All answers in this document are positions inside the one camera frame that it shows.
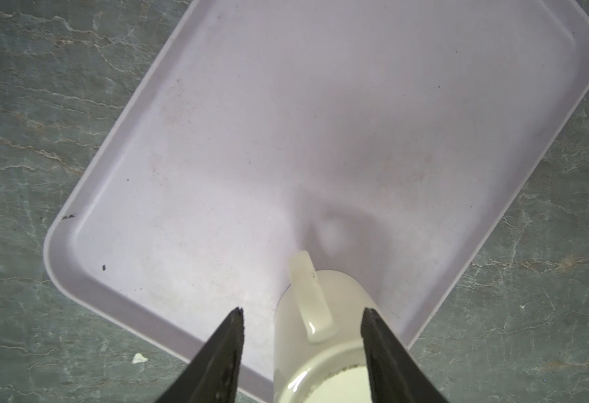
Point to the cream white mug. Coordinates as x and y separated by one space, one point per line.
319 354

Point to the lavender plastic tray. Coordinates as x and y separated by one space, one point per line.
385 138

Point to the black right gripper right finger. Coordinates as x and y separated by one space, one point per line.
392 373

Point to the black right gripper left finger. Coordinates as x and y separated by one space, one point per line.
212 375

